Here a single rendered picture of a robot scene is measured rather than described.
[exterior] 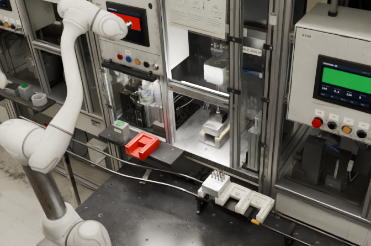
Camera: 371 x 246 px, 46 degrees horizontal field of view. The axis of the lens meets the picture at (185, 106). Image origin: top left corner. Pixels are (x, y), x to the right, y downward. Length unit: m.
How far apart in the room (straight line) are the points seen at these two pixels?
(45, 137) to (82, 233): 0.56
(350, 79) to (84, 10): 1.08
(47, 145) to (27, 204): 2.04
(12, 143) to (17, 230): 1.81
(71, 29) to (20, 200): 2.20
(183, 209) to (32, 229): 1.42
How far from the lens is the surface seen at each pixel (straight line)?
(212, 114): 2.50
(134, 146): 2.54
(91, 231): 2.13
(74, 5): 1.88
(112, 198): 2.63
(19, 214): 3.71
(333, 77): 1.81
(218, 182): 2.29
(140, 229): 2.44
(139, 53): 2.32
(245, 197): 2.28
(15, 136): 1.84
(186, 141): 2.57
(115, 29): 1.80
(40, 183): 2.03
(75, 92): 1.79
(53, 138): 1.75
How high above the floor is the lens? 2.53
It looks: 35 degrees down
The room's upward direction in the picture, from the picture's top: 4 degrees counter-clockwise
